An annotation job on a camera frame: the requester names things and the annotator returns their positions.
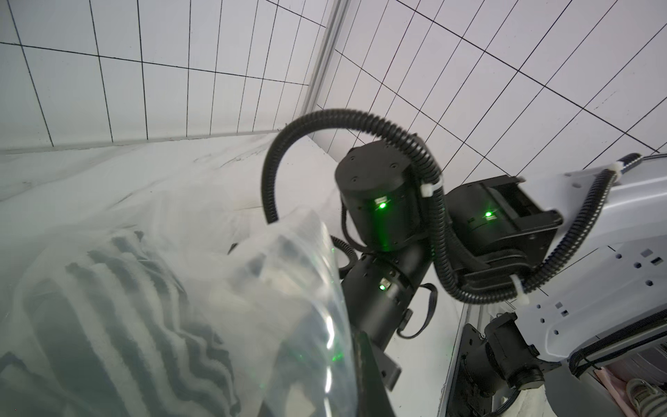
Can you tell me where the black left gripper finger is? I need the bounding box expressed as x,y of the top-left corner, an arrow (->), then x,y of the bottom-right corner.
354,329 -> 395,417

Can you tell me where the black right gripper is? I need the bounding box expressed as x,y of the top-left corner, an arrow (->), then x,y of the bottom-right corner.
342,244 -> 433,390

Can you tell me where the clear plastic vacuum bag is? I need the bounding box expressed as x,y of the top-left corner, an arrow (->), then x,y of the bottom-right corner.
1,177 -> 361,416

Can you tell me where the green white striped towel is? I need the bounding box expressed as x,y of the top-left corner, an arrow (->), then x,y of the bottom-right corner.
1,229 -> 272,416

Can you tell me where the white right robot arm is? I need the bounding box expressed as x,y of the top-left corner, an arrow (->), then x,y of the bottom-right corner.
261,109 -> 666,416

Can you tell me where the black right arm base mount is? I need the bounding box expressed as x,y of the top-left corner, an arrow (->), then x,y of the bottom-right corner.
464,313 -> 559,416

